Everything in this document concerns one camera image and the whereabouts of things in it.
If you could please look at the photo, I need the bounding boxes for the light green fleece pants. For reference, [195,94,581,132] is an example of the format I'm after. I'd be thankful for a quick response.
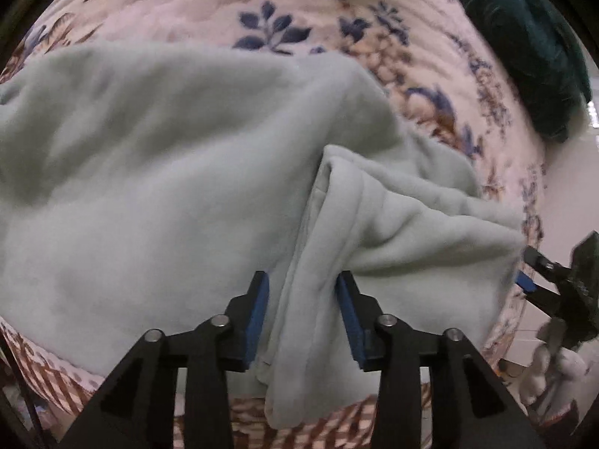
[1,43,524,428]

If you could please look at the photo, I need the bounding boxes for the white gloved right hand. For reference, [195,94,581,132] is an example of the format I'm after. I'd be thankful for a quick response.
[519,318,588,426]

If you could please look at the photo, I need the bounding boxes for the dark teal velvet quilt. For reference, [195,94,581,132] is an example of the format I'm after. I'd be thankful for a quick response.
[459,0,592,143]

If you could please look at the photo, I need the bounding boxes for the floral bed blanket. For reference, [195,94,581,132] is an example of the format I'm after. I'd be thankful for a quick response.
[1,0,542,448]

